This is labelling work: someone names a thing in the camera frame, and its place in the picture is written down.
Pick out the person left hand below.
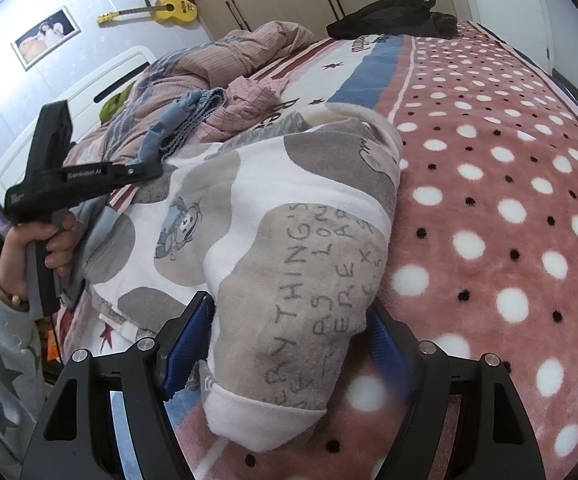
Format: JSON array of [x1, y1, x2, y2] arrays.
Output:
[[0, 212, 82, 312]]

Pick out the pink plaid folded garment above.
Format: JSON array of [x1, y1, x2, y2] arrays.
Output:
[[195, 77, 288, 143]]

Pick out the framed wall photo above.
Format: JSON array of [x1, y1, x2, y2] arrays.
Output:
[[11, 6, 80, 70]]

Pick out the black clothing pile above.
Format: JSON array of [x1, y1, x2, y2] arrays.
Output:
[[326, 0, 458, 40]]

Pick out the green cloth item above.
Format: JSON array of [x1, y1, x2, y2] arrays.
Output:
[[99, 82, 135, 125]]

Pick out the white bed headboard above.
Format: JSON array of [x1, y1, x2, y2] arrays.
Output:
[[0, 46, 155, 205]]

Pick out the pink grey rumpled duvet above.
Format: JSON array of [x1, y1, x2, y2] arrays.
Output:
[[65, 21, 315, 166]]

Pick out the yellow toy guitar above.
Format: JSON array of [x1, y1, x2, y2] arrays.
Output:
[[97, 0, 198, 26]]

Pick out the folded blue garment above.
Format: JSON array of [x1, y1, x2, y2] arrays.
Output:
[[135, 88, 226, 164]]

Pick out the grey star sleeve forearm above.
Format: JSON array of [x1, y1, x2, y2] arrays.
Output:
[[0, 300, 45, 479]]

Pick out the cream patterned fleece pants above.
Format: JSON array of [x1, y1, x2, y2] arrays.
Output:
[[82, 103, 403, 452]]

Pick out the striped dotted plush blanket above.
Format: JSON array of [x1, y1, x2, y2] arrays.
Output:
[[53, 19, 578, 480]]

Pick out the white door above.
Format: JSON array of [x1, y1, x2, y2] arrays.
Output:
[[469, 0, 553, 73]]

